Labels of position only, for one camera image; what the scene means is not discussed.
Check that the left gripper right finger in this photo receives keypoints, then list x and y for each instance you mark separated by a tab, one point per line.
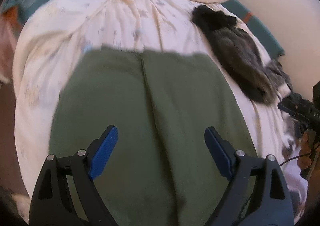
256	194

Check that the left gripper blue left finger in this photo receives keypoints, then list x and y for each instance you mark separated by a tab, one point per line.
65	193

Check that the olive green pants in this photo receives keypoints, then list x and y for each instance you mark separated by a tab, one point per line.
160	172

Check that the person's right hand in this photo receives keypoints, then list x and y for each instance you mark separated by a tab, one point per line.
304	161

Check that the camouflage garment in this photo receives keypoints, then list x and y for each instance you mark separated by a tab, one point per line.
239	56

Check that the teal bed headboard cushion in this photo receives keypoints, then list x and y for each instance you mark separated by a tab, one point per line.
258	29

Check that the black garment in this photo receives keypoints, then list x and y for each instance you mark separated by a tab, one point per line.
209	20

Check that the pink hanging curtain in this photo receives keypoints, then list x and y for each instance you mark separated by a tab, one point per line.
9	24

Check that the cream bear print duvet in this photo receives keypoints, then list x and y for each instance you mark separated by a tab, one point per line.
59	33

